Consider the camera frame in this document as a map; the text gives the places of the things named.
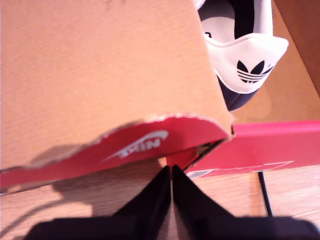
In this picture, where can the blue Adidas shoe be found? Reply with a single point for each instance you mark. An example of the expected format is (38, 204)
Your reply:
(250, 55)

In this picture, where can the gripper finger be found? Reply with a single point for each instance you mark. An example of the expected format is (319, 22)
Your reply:
(195, 207)
(150, 207)

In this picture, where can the red Nike shoebox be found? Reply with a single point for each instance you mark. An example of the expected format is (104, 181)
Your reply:
(275, 142)

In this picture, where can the red shoebox lid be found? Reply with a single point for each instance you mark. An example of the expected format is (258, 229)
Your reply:
(100, 62)

